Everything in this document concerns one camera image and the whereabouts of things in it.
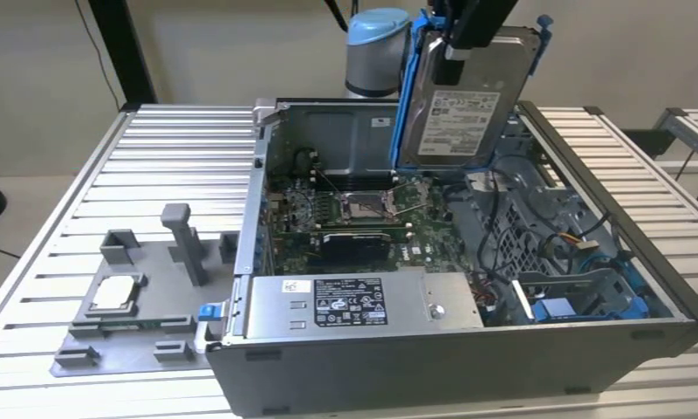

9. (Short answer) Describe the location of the green RAM stick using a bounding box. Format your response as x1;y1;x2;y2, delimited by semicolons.
99;317;191;333

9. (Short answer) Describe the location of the small black block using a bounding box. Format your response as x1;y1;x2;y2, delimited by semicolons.
619;128;675;159

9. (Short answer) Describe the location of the blue disk carrier in bay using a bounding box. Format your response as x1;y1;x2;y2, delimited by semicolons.
530;298;578;325

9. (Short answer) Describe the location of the hard disk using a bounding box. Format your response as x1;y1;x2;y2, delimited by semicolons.
386;15;554;172

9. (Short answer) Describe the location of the grey power supply unit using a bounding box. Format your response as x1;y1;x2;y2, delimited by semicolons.
244;271;484;332

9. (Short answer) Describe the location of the thin black wall cable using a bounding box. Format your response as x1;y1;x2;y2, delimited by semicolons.
72;0;123;115

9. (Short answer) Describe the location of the blue data wire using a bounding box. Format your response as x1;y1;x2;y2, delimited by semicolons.
578;251;627;283

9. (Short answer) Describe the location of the open grey PC case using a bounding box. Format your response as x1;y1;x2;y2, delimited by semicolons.
204;98;698;416

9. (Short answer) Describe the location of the grey parts rack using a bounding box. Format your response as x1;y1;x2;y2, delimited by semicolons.
48;203;240;379

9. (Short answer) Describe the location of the yellow and red power wire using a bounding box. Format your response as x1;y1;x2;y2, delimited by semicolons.
542;230;595;255

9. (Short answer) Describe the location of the black wire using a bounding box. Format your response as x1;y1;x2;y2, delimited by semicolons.
476;168;522;271

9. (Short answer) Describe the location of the black upright post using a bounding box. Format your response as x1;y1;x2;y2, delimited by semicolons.
87;0;156;105

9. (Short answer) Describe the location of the CPU socket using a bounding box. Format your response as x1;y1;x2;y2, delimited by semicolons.
336;190;398;223

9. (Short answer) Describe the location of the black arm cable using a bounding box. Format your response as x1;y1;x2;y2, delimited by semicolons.
323;0;362;32

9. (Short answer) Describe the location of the aluminium side table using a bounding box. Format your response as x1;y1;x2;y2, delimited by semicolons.
652;106;698;163

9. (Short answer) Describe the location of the green motherboard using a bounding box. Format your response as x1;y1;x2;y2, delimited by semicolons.
264;172;478;276

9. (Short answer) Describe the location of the silver CPU chip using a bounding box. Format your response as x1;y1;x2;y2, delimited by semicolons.
87;276;139;312

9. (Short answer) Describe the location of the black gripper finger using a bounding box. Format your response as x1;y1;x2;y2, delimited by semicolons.
431;0;519;87
427;0;463;35

